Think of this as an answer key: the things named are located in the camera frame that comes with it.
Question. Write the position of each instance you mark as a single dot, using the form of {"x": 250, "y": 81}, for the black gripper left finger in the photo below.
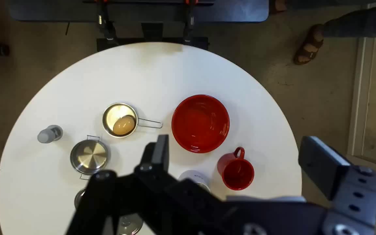
{"x": 156, "y": 158}

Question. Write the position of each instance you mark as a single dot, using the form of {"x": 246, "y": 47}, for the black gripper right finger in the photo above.
{"x": 323, "y": 164}

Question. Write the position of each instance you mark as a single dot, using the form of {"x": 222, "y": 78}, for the brown egg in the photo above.
{"x": 125, "y": 125}

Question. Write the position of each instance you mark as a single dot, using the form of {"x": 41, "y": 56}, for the red bowl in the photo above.
{"x": 200, "y": 122}

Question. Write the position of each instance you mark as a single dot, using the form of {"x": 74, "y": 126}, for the small silver pot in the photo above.
{"x": 89, "y": 155}

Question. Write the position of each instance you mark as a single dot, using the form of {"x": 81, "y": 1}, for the red mug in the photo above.
{"x": 236, "y": 169}

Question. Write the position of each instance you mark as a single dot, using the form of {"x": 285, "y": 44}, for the grey cylindrical shaker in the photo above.
{"x": 50, "y": 134}

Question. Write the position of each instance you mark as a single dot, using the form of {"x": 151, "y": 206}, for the brown sandal foot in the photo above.
{"x": 310, "y": 47}

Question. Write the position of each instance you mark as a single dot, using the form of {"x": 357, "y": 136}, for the black table base stand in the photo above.
{"x": 132, "y": 21}

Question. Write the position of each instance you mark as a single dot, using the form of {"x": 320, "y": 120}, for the silver pan with wire handle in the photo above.
{"x": 119, "y": 109}

